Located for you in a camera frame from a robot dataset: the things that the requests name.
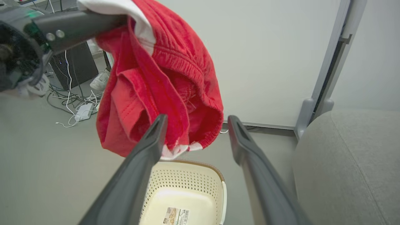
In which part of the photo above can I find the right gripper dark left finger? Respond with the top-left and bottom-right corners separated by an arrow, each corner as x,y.
78,114 -> 168,225

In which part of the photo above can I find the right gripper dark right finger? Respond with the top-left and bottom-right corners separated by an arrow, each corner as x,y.
227,115 -> 313,225

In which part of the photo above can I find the cream perforated laundry basket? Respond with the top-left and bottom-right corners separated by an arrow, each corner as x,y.
139,160 -> 227,225

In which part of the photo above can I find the black computer tower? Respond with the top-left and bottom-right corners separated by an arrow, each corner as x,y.
49,42 -> 99,91

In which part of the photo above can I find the grey partition foot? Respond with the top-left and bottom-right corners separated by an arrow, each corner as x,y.
295,98 -> 316,140
314,99 -> 335,120

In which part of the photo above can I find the white power adapter brick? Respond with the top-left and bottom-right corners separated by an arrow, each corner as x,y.
74,103 -> 94,121

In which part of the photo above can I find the white sneaker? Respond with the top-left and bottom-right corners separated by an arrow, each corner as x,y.
90,69 -> 111,91

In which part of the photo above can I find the wide white partition panel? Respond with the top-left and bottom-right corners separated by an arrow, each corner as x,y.
156,0 -> 352,129

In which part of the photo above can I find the red white garment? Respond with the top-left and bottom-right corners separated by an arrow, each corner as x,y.
77,0 -> 224,161

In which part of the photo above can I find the paper label sticker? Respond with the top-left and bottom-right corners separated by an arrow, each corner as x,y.
162,207 -> 190,225

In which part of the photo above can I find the grey fabric sofa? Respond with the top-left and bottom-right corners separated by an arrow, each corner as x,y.
292,108 -> 400,225

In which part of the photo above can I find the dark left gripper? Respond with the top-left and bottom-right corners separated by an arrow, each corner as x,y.
0,6 -> 128,92

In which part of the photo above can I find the white power strip with cables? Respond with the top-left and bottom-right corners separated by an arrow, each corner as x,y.
47,50 -> 104,128

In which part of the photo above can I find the narrow white partition panel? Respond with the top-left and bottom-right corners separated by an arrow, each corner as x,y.
328,0 -> 400,112

